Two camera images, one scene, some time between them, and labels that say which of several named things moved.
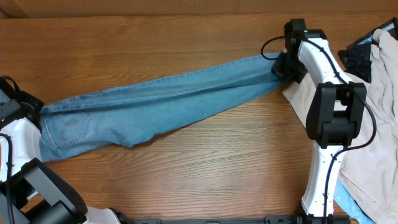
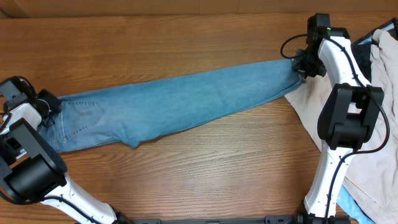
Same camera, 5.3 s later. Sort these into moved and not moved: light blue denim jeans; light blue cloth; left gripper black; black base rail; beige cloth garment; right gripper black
Moved: light blue denim jeans; right gripper black; left gripper black
Not moved: light blue cloth; beige cloth garment; black base rail
